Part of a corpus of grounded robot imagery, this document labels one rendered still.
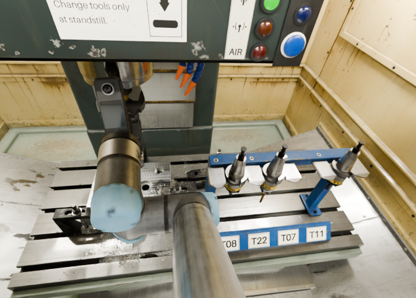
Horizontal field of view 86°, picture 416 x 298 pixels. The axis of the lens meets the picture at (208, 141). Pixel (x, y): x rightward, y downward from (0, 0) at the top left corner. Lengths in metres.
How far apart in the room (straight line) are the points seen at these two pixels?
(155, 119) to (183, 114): 0.15
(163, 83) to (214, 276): 0.93
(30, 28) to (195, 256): 0.33
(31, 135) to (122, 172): 1.60
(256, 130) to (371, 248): 1.04
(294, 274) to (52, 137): 1.66
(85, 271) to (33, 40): 0.71
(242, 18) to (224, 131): 1.45
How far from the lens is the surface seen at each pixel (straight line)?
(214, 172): 0.64
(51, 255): 0.97
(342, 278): 1.18
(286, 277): 1.09
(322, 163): 0.77
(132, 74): 0.51
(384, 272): 1.21
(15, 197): 1.46
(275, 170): 0.64
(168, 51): 0.33
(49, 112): 1.85
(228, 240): 0.84
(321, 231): 0.97
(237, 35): 0.34
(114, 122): 0.47
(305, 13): 0.36
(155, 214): 0.46
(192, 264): 0.28
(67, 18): 0.34
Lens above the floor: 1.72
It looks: 44 degrees down
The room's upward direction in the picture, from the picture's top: 6 degrees clockwise
